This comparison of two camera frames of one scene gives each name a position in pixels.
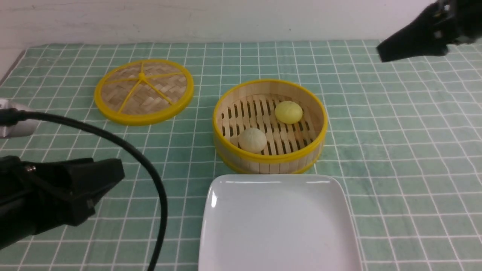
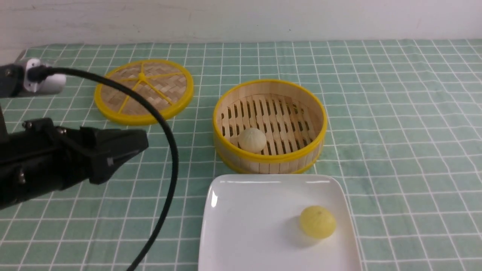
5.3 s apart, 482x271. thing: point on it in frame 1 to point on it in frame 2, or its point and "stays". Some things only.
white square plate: (277, 222) stays
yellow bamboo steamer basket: (269, 127) stays
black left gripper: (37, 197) to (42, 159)
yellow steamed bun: (288, 112) to (318, 222)
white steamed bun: (252, 140) stays
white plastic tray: (406, 133) stays
